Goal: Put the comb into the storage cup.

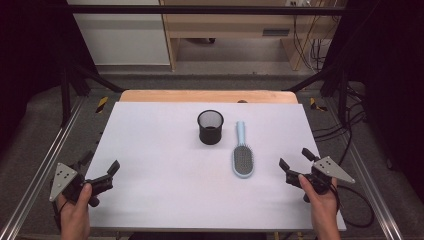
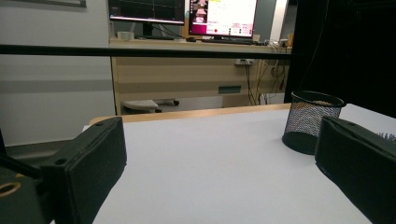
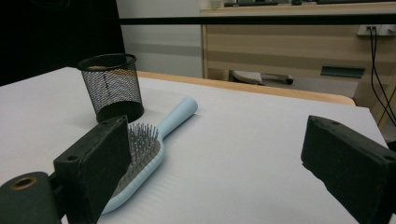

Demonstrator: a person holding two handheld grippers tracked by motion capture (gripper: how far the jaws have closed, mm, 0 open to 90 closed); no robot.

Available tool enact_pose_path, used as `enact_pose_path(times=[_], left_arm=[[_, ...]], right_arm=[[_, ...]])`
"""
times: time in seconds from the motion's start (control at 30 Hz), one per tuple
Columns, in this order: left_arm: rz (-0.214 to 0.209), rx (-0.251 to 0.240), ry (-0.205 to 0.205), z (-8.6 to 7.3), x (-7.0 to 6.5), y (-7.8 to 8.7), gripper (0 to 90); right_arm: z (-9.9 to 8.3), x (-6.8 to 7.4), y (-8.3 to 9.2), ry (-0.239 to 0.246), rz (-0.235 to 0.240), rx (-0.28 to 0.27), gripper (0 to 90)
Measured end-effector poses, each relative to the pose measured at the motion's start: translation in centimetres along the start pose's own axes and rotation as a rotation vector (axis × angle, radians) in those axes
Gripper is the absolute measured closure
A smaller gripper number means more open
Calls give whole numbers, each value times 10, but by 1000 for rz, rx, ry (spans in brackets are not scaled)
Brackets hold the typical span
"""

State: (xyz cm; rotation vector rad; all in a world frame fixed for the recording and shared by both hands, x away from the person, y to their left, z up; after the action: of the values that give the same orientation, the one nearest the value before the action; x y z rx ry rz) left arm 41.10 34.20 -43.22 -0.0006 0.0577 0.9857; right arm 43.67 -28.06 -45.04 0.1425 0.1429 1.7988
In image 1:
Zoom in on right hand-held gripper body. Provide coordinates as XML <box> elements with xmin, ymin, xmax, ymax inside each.
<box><xmin>285</xmin><ymin>155</ymin><xmax>356</xmax><ymax>204</ymax></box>

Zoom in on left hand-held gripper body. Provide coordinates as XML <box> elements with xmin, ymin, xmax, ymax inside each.
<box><xmin>49</xmin><ymin>159</ymin><xmax>102</xmax><ymax>208</ymax></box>

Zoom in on light blue hairbrush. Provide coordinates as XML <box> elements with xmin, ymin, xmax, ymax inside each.
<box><xmin>231</xmin><ymin>120</ymin><xmax>255</xmax><ymax>179</ymax></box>

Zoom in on black mesh pen holder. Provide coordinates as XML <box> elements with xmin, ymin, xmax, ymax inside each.
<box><xmin>196</xmin><ymin>109</ymin><xmax>225</xmax><ymax>146</ymax></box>

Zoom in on person's right hand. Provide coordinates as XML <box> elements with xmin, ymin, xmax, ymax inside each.
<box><xmin>297</xmin><ymin>173</ymin><xmax>341</xmax><ymax>220</ymax></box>

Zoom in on person's left hand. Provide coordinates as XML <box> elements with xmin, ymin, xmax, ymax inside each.
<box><xmin>56</xmin><ymin>182</ymin><xmax>93</xmax><ymax>222</ymax></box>

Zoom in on yellow black tape marker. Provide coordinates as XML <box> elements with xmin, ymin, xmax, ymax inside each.
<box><xmin>309</xmin><ymin>97</ymin><xmax>330</xmax><ymax>113</ymax></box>
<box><xmin>95</xmin><ymin>96</ymin><xmax>110</xmax><ymax>115</ymax></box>

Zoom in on black metal stand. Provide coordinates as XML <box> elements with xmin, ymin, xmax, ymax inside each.
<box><xmin>283</xmin><ymin>62</ymin><xmax>352</xmax><ymax>125</ymax></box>
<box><xmin>59</xmin><ymin>62</ymin><xmax>125</xmax><ymax>128</ymax></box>

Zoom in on wooden table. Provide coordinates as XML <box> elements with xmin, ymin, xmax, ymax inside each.
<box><xmin>119</xmin><ymin>89</ymin><xmax>299</xmax><ymax>105</ymax></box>

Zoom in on black curtain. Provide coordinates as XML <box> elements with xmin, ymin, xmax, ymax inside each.
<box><xmin>324</xmin><ymin>0</ymin><xmax>424</xmax><ymax>201</ymax></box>
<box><xmin>0</xmin><ymin>0</ymin><xmax>98</xmax><ymax>151</ymax></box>

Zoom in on white cabinet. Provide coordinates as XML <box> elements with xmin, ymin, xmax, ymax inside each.
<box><xmin>66</xmin><ymin>0</ymin><xmax>171</xmax><ymax>66</ymax></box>

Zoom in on wooden desk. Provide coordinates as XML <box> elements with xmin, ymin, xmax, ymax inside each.
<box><xmin>159</xmin><ymin>0</ymin><xmax>348</xmax><ymax>72</ymax></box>

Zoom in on white power strip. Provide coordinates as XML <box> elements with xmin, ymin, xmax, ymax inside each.
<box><xmin>285</xmin><ymin>0</ymin><xmax>312</xmax><ymax>8</ymax></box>

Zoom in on aluminium rail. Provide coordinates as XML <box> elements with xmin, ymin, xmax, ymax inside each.
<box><xmin>0</xmin><ymin>96</ymin><xmax>86</xmax><ymax>240</ymax></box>
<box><xmin>324</xmin><ymin>96</ymin><xmax>405</xmax><ymax>240</ymax></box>

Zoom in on left hand-held gripper cable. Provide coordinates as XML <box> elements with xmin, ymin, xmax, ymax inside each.
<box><xmin>51</xmin><ymin>199</ymin><xmax>68</xmax><ymax>232</ymax></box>

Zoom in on hand-held gripper cable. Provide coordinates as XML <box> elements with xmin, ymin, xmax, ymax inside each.
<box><xmin>333</xmin><ymin>184</ymin><xmax>375</xmax><ymax>230</ymax></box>
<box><xmin>51</xmin><ymin>199</ymin><xmax>68</xmax><ymax>232</ymax></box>

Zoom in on black floor cables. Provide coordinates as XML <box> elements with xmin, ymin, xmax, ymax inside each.
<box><xmin>312</xmin><ymin>82</ymin><xmax>368</xmax><ymax>168</ymax></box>

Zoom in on right hand-held gripper cable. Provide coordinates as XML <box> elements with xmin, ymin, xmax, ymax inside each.
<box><xmin>333</xmin><ymin>184</ymin><xmax>375</xmax><ymax>230</ymax></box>

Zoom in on hanging black cables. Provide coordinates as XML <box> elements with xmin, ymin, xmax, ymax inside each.
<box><xmin>292</xmin><ymin>14</ymin><xmax>332</xmax><ymax>73</ymax></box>

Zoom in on black horizontal frame bar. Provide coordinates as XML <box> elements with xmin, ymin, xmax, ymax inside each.
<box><xmin>66</xmin><ymin>4</ymin><xmax>348</xmax><ymax>16</ymax></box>

